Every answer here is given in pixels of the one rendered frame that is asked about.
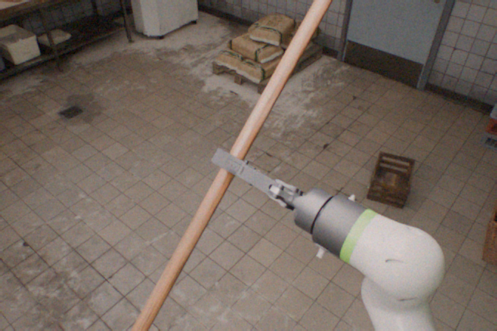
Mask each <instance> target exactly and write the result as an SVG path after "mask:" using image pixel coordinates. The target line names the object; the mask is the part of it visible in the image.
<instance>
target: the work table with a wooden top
mask: <svg viewBox="0 0 497 331"><path fill-rule="evenodd" d="M60 1H65V0H23V1H17V2H15V1H2V0H0V21H3V20H6V19H9V18H13V17H16V20H17V22H18V25H19V27H20V28H23V29H24V24H23V22H21V21H22V20H21V19H20V15H24V14H26V13H28V12H30V11H33V10H38V11H39V14H40V16H41V20H42V23H43V25H44V29H45V31H44V32H42V33H39V34H35V36H36V42H37V45H38V49H39V50H40V52H41V55H39V56H37V57H34V58H32V59H30V60H28V61H24V62H21V63H20V64H17V65H15V64H14V63H13V62H11V61H8V60H7V59H5V58H3V57H2V60H3V62H4V65H5V69H3V70H2V71H0V80H1V79H4V78H7V76H8V75H13V74H16V73H17V72H20V71H23V70H25V69H29V68H31V67H33V66H35V65H36V64H40V63H43V62H45V61H48V60H50V59H52V58H55V61H56V63H57V65H58V68H59V69H60V71H59V72H63V70H62V68H63V67H62V65H61V61H60V58H59V56H60V55H61V54H64V53H66V52H69V51H72V50H75V49H77V48H79V47H83V46H85V44H88V43H91V42H93V41H97V40H99V39H101V38H104V37H107V36H109V35H111V34H113V33H116V32H117V31H120V30H124V29H126V35H127V39H128V42H132V41H130V39H131V35H130V31H129V25H128V20H127V16H126V8H125V4H124V0H120V3H121V9H122V13H123V17H124V25H123V24H119V23H118V22H117V21H114V20H112V19H110V18H107V17H104V16H102V15H99V14H98V11H97V7H96V3H95V0H91V1H92V7H93V10H94V13H93V14H90V15H88V16H84V17H82V18H80V19H77V20H74V21H71V22H69V23H66V24H62V25H60V26H57V27H54V28H53V29H50V30H49V27H48V24H47V20H46V18H45V15H44V11H43V7H47V6H50V5H53V4H57V3H60ZM53 30H61V31H63V32H65V33H69V34H70V35H71V36H70V38H69V39H67V40H64V41H62V42H61V43H60V44H57V45H55V43H54V40H53V38H52V36H51V33H50V32H51V31H53ZM45 33H46V34H47V38H48V40H49V43H50V47H48V46H46V45H44V44H41V43H39V42H38V41H37V39H38V38H37V37H40V36H42V35H43V34H45Z"/></svg>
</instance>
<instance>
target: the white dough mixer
mask: <svg viewBox="0 0 497 331"><path fill-rule="evenodd" d="M131 2H132V9H133V14H134V18H135V26H136V30H137V33H140V34H142V35H146V36H155V35H159V38H160V39H163V38H164V36H163V35H164V34H166V33H168V32H171V31H173V30H176V29H178V27H182V26H184V25H186V24H188V23H192V24H196V23H197V20H198V11H197V0H131Z"/></svg>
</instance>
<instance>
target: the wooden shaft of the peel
mask: <svg viewBox="0 0 497 331"><path fill-rule="evenodd" d="M332 1H333V0H314V3H313V4H312V6H311V8H310V10H309V11H308V14H307V15H305V18H304V20H303V22H302V23H301V25H300V28H299V29H298V31H297V34H296V35H295V36H294V38H293V39H292V41H291V43H290V45H289V47H288V49H287V50H286V52H285V55H284V57H283V59H281V61H280V63H279V64H278V66H277V69H276V71H275V72H274V74H273V76H272V78H270V81H269V82H268V85H267V86H266V88H265V91H264V93H263V94H262V96H261V98H260V99H259V100H258V102H257V105H256V106H255V107H254V110H253V112H252V114H251V116H250V117H249V118H248V120H247V121H246V124H245V126H244V128H243V130H242V131H241V133H240V136H238V138H237V140H236V142H235V143H234V146H233V148H232V150H231V151H230V154H232V155H234V157H236V158H238V159H240V160H242V161H243V160H244V159H245V157H246V154H247V152H248V151H249V150H250V148H251V147H252V144H253V142H254V140H255V139H256V137H257V134H258V132H260V130H261V128H262V127H263V125H264V123H265V121H266V118H267V117H268V115H269V112H271V110H272V109H273V107H274V104H275V103H276V102H277V99H278V97H279V96H280V93H282V91H283V89H284V87H285V85H286V83H287V82H288V79H289V77H290V76H291V73H292V72H293V71H294V70H295V68H296V65H297V63H298V62H299V60H300V58H301V56H302V54H303V52H304V50H305V49H306V48H307V46H308V44H309V42H310V40H311V38H312V36H313V34H314V33H315V31H316V29H317V27H318V26H319V25H320V22H321V20H322V19H323V17H324V15H325V13H326V11H327V9H328V8H329V6H330V4H331V3H332ZM233 179H234V174H232V173H231V172H229V171H227V170H225V169H223V168H221V170H220V171H219V173H217V176H216V178H215V180H214V182H213V183H212V186H211V188H210V189H209V192H208V193H207V194H206V195H205V197H204V200H203V201H202V203H201V205H200V207H199V208H198V211H197V213H196V214H195V215H194V217H193V219H192V222H191V223H190V225H189V227H188V229H187V230H186V233H185V234H184V235H183V237H182V239H181V241H180V244H179V245H178V247H177V249H176V251H175V252H174V254H173V256H172V257H171V259H170V260H169V263H168V265H167V266H166V269H165V270H164V272H163V274H162V276H161V278H160V279H158V283H157V284H156V286H155V288H154V290H153V291H152V294H151V296H150V297H149V300H148V301H147V303H146V305H144V308H143V309H142V311H141V314H140V315H139V316H138V319H137V321H136V322H135V325H134V327H133V328H132V330H131V331H149V328H150V327H151V326H152V323H153V321H154V320H155V317H156V316H157V315H158V313H159V312H160V309H161V307H162V306H163V303H164V302H165V300H166V298H167V296H168V294H169V291H171V290H172V288H173V286H174V285H175V282H176V281H177V279H178V276H179V275H180V272H181V271H182V269H183V268H184V267H185V264H186V263H187V261H188V259H189V257H190V256H191V253H192V251H193V250H194V248H195V247H196V245H197V243H198V241H199V239H200V237H201V236H202V234H203V232H204V229H205V228H206V227H207V225H208V223H209V222H210V220H211V217H212V216H213V214H214V212H215V210H216V209H217V207H218V205H219V204H220V202H221V200H222V198H223V195H224V194H225V192H226V190H227V188H229V186H230V184H231V181H232V180H233Z"/></svg>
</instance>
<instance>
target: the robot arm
mask: <svg viewBox="0 0 497 331"><path fill-rule="evenodd" d="M212 162H213V163H215V164H217V165H218V166H220V167H221V168H223V169H225V170H227V171H229V172H231V173H232V174H234V175H236V176H237V178H241V179H243V180H245V181H246V182H248V184H249V185H254V186H256V188H258V189H260V190H261V191H264V192H265V193H267V194H268V196H269V197H271V198H272V199H274V200H275V201H277V202H278V203H279V204H280V205H282V206H283V207H285V209H286V208H287V209H288V210H290V211H294V209H295V208H296V213H295V215H294V223H295V225H296V226H297V227H299V228H301V229H303V230H304V231H305V232H307V233H309V234H311V238H312V241H313V242H315V245H316V246H318V247H319V252H318V254H317V257H319V258H322V257H323V256H324V253H326V252H327V253H332V254H334V255H335V256H336V257H338V258H340V259H341V260H343V261H344V262H347V263H348V264H350V265H352V266H354V267H355V268H356V269H357V270H358V271H359V272H361V273H363V274H364V275H365V278H364V281H362V288H361V294H362V301H363V303H364V305H365V307H366V308H365V309H367V311H368V314H369V316H370V317H371V320H372V323H373V326H374V329H375V330H376V331H437V328H436V324H434V323H435V321H433V316H432V313H431V310H430V305H429V303H428V299H427V297H428V296H429V295H430V294H432V293H433V292H435V291H436V289H437V287H438V286H439V285H440V284H441V282H442V279H443V278H444V274H445V258H444V254H443V252H442V249H441V247H439V245H438V244H437V242H436V241H435V240H434V239H433V237H432V236H431V235H429V234H428V233H426V232H424V231H421V230H419V229H417V228H412V227H409V226H406V225H402V223H399V222H394V221H393V220H390V219H388V218H386V217H384V216H380V215H379V214H377V213H375V212H373V211H372V210H370V209H368V208H366V207H365V206H363V205H360V204H358V203H356V202H354V201H355V200H354V199H355V196H354V195H353V194H352V196H351V197H349V198H348V197H345V196H343V195H341V194H338V195H336V196H333V195H331V194H329V193H327V192H325V191H323V190H321V189H319V188H318V187H314V188H312V189H311V190H310V191H308V192H307V194H306V195H303V193H304V191H301V190H299V189H298V188H297V187H296V186H293V185H288V184H286V183H284V182H282V181H281V180H273V179H272V178H270V177H268V176H267V175H266V174H265V173H261V171H258V170H256V168H255V167H253V166H252V165H250V164H249V162H248V161H247V160H245V162H244V161H242V160H240V159H238V158H236V157H234V155H232V154H230V153H228V152H226V151H224V150H222V149H220V148H217V151H216V152H215V154H214V156H213V158H212Z"/></svg>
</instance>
